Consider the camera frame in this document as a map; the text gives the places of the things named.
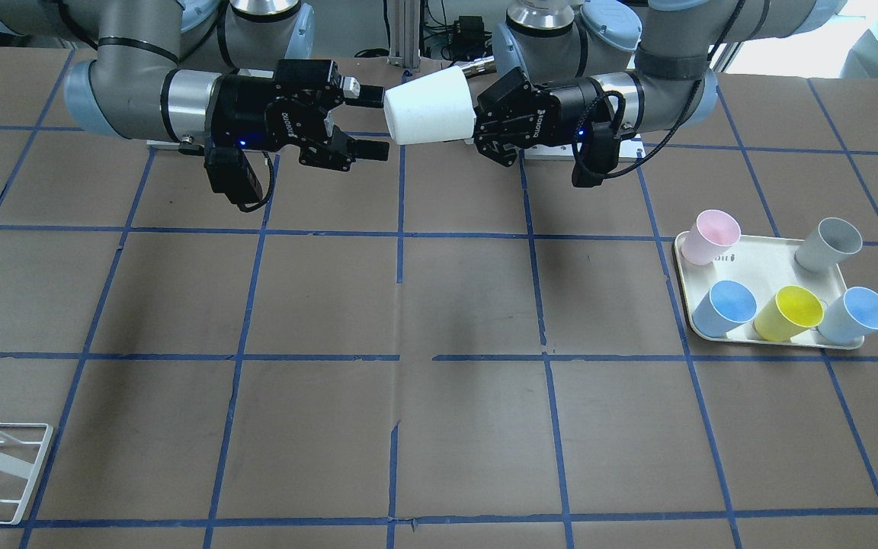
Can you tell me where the silver cylinder connector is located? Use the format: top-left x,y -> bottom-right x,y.
459,55 -> 497,79

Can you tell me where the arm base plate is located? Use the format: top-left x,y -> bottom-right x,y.
523,133 -> 646,163
146,137 -> 286,151

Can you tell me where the cream plastic tray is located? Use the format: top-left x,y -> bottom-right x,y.
673,232 -> 848,345

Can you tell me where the yellow cup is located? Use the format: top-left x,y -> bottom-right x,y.
753,285 -> 825,342

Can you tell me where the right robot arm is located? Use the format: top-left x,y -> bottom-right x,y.
0,1 -> 389,172

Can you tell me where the grey cup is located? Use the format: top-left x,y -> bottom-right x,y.
794,217 -> 864,272

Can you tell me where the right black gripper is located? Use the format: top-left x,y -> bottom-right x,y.
210,59 -> 390,172

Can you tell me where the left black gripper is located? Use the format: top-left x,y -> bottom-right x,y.
473,67 -> 614,166

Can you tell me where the light blue cup near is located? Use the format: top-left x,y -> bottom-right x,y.
816,286 -> 878,346

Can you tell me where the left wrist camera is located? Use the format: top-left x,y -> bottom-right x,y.
572,122 -> 621,188

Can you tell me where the pink cup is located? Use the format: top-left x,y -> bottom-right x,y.
680,209 -> 742,265

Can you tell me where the aluminium frame post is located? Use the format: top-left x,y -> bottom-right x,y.
384,0 -> 424,73

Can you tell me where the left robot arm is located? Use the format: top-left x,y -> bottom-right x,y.
473,1 -> 838,187

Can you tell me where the light blue cup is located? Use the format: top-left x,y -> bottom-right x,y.
692,279 -> 758,338
816,286 -> 878,346

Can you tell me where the light blue cup far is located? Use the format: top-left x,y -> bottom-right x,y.
692,279 -> 758,338

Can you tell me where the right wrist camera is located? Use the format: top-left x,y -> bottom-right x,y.
204,146 -> 264,210

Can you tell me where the cream white cup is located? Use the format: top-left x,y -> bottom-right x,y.
383,66 -> 476,146

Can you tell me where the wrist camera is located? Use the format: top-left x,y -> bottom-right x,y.
572,122 -> 621,188
204,146 -> 264,210

